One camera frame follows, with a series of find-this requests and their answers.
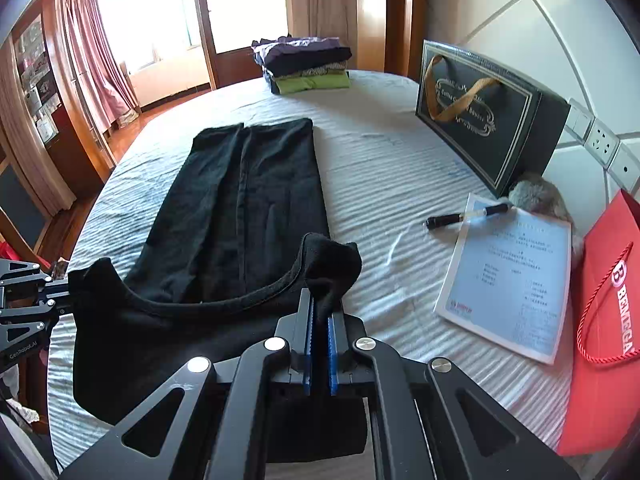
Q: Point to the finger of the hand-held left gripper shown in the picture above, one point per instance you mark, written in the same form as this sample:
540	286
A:
20	348
50	291

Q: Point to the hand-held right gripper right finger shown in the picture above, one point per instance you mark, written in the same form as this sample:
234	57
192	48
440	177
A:
333	355

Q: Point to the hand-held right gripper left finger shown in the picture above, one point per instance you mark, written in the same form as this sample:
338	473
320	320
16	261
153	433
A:
308	345

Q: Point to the black garment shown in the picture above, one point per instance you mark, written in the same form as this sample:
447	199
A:
240	210
320	64

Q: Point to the wooden chair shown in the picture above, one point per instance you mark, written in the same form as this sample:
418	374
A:
17	205

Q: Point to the beige curtain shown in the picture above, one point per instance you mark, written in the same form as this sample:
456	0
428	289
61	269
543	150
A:
320	5
25	135

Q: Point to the black pen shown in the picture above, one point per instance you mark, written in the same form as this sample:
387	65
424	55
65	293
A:
445	221

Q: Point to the white paper document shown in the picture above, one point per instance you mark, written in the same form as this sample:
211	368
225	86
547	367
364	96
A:
505	280

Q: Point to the bed with striped sheet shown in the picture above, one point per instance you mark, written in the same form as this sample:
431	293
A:
380	160

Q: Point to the wooden display cabinet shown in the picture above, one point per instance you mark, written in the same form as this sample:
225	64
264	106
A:
37	80

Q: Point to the pink curtain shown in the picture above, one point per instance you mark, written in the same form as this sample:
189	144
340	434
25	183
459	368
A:
97	55

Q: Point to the grey furry plush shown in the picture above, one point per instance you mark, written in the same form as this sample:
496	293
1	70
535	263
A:
537	195

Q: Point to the folded green garment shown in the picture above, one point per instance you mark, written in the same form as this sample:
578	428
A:
305	84

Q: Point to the red paper bag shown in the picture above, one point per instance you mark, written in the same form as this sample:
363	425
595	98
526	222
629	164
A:
600	360

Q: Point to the folded patterned garment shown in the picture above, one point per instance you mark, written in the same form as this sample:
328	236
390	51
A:
312	72

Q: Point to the folded black garment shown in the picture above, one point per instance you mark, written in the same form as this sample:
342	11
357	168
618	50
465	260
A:
320	64

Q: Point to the folded dark purple garment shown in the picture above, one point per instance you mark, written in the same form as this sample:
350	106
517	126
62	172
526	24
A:
300	47

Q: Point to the wooden glass door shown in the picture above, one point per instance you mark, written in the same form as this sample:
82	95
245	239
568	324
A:
205	25

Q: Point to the white light switch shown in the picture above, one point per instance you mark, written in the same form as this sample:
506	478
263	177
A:
580	122

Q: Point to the white wall socket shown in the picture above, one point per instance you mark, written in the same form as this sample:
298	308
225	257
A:
625	165
602	142

